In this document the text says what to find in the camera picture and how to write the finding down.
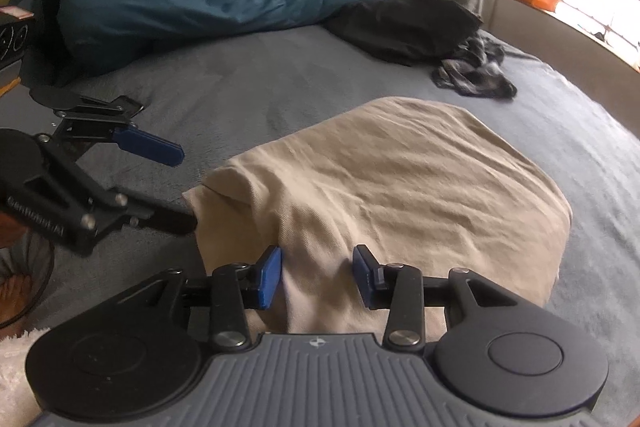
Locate person's left hand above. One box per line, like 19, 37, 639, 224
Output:
0, 214, 30, 249

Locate plaid shorts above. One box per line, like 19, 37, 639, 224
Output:
432, 29, 518, 102

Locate beige pants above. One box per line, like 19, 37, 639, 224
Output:
182, 96, 572, 335

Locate grey-blue fleece blanket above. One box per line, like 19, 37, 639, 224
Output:
0, 24, 640, 427

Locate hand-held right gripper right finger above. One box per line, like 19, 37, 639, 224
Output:
352, 245, 518, 352

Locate black cloth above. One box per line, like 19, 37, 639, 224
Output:
325, 0, 485, 66

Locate white fluffy rug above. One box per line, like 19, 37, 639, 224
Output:
0, 327, 51, 427

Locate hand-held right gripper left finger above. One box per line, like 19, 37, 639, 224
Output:
120, 245, 283, 352

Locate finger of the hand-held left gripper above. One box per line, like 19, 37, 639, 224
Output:
29, 86, 185, 168
75, 184, 199, 256

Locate black cable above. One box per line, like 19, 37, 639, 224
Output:
0, 242, 56, 330

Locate black speaker box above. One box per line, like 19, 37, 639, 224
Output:
0, 7, 37, 72

